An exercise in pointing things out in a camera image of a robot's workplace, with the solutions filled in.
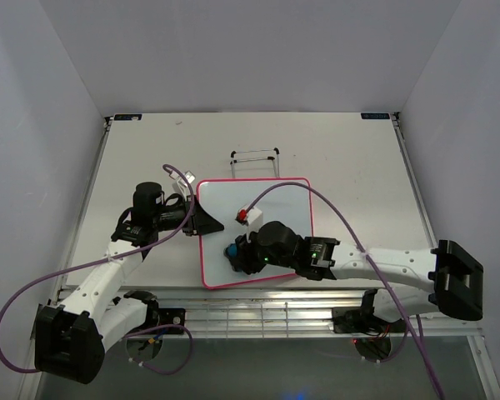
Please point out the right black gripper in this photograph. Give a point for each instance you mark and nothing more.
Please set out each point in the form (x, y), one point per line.
(246, 257)

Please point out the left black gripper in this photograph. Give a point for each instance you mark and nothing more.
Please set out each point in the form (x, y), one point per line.
(198, 222)

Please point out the blue bone-shaped eraser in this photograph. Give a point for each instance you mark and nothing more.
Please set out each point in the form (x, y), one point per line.
(231, 254)

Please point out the pink framed whiteboard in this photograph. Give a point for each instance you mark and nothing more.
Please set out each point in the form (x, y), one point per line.
(222, 199)

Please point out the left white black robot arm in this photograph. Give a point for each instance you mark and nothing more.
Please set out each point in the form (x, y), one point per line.
(71, 339)

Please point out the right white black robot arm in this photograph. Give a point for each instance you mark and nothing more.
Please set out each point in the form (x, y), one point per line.
(445, 279)

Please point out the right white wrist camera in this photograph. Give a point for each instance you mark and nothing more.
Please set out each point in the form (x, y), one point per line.
(251, 218)

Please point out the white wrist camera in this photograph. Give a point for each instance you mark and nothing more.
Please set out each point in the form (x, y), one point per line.
(182, 185)
(251, 218)

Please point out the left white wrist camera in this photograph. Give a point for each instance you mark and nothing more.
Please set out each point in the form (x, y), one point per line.
(182, 185)

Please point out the aluminium rail frame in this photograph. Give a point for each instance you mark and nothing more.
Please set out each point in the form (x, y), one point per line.
(253, 312)

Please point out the black wire whiteboard stand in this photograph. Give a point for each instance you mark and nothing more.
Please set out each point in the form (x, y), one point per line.
(271, 155)

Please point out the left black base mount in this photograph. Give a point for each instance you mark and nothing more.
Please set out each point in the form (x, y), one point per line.
(171, 319)

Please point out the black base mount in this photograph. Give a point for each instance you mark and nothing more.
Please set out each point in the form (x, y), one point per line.
(362, 320)
(171, 319)

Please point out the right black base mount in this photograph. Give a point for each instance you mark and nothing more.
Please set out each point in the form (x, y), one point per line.
(362, 320)

